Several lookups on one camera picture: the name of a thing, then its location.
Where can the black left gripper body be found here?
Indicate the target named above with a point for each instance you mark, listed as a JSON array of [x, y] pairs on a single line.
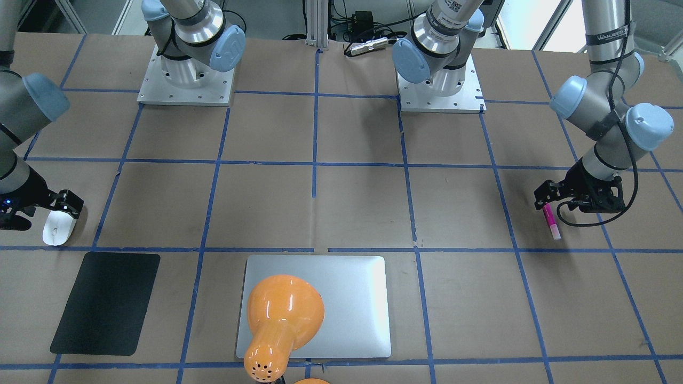
[[580, 178]]

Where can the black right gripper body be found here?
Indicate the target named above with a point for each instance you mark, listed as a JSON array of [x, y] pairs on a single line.
[[31, 191]]

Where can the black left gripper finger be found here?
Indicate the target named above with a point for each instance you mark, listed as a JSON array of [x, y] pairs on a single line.
[[549, 191]]

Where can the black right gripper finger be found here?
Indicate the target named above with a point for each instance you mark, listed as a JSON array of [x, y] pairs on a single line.
[[68, 202]]

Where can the pink marker pen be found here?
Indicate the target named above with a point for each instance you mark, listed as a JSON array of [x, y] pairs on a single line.
[[551, 222]]

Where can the white computer mouse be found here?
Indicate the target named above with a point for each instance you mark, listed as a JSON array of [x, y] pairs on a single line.
[[56, 229]]

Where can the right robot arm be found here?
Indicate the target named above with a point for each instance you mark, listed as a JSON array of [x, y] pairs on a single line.
[[185, 31]]

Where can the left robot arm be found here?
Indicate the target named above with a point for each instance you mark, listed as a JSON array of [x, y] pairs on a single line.
[[441, 39]]

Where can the black mousepad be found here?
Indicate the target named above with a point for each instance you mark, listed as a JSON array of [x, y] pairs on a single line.
[[107, 306]]

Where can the silver apple laptop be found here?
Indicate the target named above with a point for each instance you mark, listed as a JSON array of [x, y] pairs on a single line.
[[353, 289]]

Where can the silver metal cylinder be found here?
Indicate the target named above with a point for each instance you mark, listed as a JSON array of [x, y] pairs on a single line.
[[357, 49]]

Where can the orange desk lamp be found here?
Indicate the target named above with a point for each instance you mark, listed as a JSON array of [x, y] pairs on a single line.
[[284, 313]]

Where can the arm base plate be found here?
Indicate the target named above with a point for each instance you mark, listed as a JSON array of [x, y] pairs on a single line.
[[448, 91], [184, 83]]

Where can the aluminium frame post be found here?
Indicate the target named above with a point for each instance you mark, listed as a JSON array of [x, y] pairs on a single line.
[[316, 20]]

